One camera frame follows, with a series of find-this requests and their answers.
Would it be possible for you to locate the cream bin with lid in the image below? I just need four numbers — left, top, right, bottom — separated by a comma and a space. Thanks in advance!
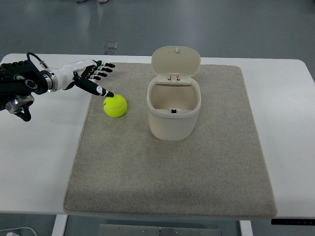
146, 46, 201, 141

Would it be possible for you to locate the white table leg right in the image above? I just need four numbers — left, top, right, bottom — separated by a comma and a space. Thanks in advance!
239, 220, 253, 236

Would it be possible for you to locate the white table leg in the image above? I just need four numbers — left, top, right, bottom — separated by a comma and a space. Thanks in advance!
51, 214, 68, 236
239, 220, 253, 236

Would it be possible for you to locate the black table control panel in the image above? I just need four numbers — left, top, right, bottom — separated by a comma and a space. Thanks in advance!
271, 218, 315, 226

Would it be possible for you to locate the white object bottom left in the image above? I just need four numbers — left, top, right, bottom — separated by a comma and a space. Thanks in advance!
0, 227, 37, 236

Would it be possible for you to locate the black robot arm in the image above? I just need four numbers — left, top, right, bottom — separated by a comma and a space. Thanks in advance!
0, 52, 52, 122

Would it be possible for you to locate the white table leg left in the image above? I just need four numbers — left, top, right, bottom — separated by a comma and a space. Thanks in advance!
51, 214, 68, 236

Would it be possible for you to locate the grey felt mat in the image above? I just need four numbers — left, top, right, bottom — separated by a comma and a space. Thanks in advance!
63, 63, 277, 219

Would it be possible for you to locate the yellow tennis ball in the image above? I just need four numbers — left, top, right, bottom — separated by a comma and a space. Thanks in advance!
103, 94, 127, 118

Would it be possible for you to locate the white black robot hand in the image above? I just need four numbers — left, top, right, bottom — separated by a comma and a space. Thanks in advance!
41, 59, 115, 97

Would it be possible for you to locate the clear floor plate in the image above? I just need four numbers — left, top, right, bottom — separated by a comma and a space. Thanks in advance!
104, 41, 118, 50

